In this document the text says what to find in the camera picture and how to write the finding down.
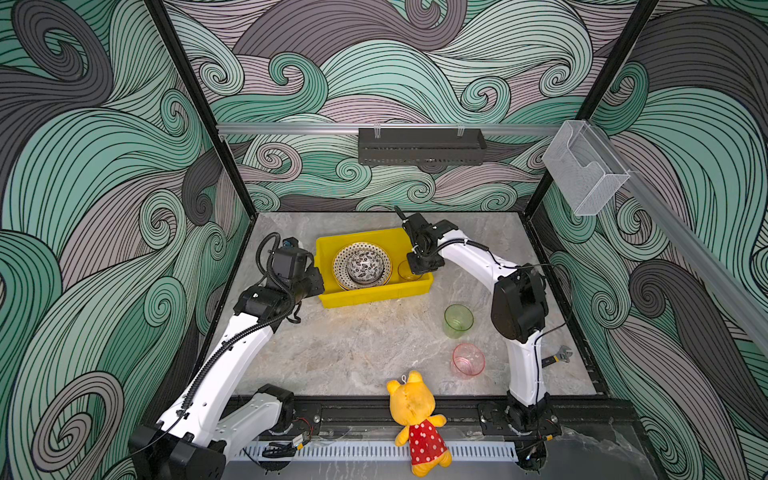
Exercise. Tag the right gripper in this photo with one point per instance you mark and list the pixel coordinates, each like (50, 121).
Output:
(417, 269)

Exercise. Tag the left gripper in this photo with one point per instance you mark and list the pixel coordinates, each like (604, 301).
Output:
(316, 287)

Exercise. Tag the dotted plate yellow rim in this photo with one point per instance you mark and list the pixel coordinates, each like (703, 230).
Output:
(340, 274)

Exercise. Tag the black leaf patterned bowl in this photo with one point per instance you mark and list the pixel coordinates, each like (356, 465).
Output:
(365, 267)

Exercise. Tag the green plastic cup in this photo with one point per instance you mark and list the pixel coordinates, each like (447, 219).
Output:
(458, 320)

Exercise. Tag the amber plastic cup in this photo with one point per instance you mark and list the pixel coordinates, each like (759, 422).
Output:
(406, 274)

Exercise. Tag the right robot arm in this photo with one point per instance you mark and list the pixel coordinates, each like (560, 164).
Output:
(518, 304)

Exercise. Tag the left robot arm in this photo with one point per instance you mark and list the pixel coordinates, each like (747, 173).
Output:
(195, 438)

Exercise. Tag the yellow plastic bin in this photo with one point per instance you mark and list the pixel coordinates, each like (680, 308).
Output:
(396, 244)

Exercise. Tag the pink plastic cup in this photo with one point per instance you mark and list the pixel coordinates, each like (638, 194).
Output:
(467, 360)

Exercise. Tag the yellow plush bear red dress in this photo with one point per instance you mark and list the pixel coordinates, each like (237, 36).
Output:
(412, 406)

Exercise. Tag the black adjustable wrench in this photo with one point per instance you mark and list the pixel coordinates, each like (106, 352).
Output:
(564, 355)

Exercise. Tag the white slotted cable duct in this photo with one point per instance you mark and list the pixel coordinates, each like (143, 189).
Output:
(362, 451)

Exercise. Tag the clear acrylic wall holder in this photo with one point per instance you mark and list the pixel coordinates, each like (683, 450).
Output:
(585, 166)

